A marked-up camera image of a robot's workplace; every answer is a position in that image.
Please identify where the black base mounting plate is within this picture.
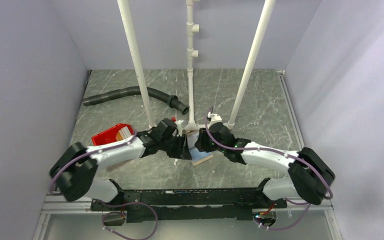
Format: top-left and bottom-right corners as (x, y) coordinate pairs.
(90, 186), (287, 223)

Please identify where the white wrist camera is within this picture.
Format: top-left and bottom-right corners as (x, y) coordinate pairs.
(171, 116), (187, 133)
(206, 112), (222, 123)

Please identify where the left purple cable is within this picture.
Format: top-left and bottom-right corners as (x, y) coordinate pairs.
(47, 130), (160, 240)

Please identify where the white PVC pipe frame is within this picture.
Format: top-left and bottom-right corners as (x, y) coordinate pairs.
(117, 0), (276, 131)

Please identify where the aluminium extrusion rail frame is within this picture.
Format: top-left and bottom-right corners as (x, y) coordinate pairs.
(49, 69), (335, 231)

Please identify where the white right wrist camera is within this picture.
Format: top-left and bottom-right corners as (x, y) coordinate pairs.
(206, 112), (222, 123)

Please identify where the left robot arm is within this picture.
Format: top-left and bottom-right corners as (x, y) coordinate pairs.
(49, 118), (192, 210)

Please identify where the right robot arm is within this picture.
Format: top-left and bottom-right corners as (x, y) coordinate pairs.
(194, 122), (336, 208)

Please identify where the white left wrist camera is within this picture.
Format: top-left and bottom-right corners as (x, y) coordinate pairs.
(171, 116), (187, 133)

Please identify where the black corrugated hose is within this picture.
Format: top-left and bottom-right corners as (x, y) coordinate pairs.
(81, 86), (190, 116)

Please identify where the red plastic bin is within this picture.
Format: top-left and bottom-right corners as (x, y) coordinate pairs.
(91, 123), (134, 146)

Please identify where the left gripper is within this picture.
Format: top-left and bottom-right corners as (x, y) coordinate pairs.
(160, 133), (192, 160)

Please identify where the white cards stack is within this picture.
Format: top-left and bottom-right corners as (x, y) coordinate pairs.
(115, 126), (132, 142)

